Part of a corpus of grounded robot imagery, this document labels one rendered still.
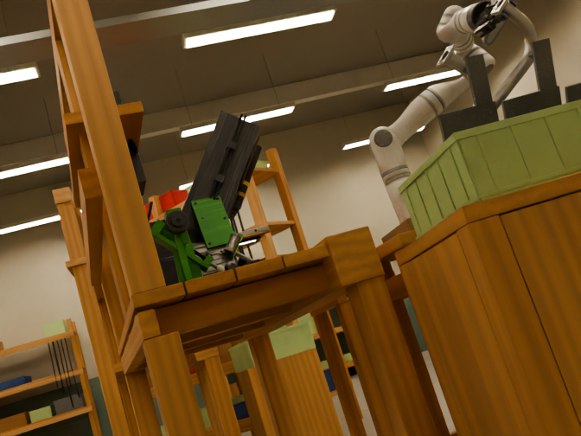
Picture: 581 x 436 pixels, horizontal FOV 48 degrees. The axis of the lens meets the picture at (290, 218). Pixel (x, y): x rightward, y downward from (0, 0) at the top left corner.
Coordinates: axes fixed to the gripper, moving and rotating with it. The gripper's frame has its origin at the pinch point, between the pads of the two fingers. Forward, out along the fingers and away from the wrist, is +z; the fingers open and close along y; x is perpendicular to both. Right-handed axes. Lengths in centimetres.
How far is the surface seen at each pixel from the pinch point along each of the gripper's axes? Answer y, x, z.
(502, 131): -30.5, 6.1, 22.0
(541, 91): -13.9, 15.3, 9.4
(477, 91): -22.6, 1.9, 8.0
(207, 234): -97, -20, -83
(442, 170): -43.7, 3.2, 12.7
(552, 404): -74, 31, 52
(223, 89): 5, 13, -836
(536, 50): -7.0, 8.4, 9.5
